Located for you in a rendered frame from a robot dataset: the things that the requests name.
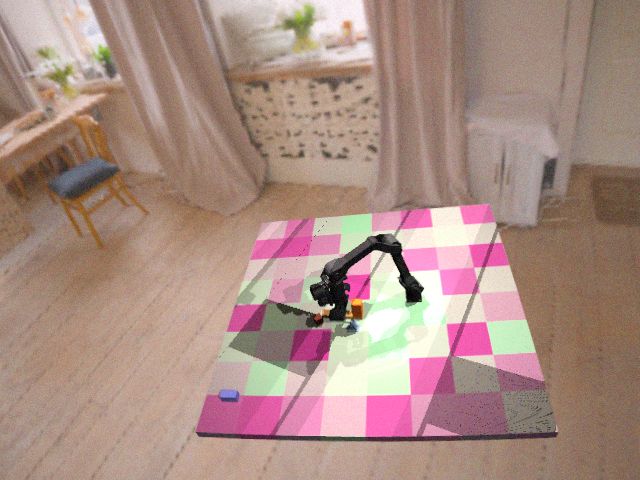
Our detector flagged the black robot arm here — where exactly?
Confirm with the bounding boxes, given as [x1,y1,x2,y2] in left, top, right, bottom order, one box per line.
[310,233,424,307]

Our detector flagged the small blue block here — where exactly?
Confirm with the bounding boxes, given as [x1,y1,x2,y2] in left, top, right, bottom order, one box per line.
[220,390,240,402]

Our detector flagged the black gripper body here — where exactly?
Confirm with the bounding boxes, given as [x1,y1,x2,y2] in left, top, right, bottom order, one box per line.
[329,283,351,322]

